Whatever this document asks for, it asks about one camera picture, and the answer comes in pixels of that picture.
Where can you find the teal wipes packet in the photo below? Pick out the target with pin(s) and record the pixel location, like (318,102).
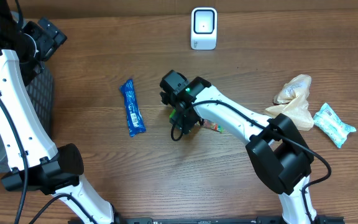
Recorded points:
(330,123)

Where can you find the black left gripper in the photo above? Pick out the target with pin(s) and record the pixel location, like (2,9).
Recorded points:
(50,42)

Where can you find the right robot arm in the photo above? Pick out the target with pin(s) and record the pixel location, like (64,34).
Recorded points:
(277,151)

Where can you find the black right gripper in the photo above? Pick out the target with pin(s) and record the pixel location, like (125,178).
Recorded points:
(181,121)

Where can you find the blue snack packet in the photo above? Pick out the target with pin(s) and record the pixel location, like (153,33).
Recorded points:
(135,120)

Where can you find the brown nut snack bag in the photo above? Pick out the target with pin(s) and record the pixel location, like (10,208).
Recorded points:
(292,102)

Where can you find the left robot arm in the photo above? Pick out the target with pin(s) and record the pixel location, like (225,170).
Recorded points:
(62,177)

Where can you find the white barcode scanner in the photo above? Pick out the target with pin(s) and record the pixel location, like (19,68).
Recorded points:
(203,28)

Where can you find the green Haribo candy bag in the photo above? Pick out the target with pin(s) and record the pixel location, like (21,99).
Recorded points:
(204,123)

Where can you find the grey plastic mesh basket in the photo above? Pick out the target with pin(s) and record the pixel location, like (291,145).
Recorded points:
(26,142)

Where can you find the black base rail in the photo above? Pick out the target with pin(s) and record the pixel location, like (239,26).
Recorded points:
(259,220)

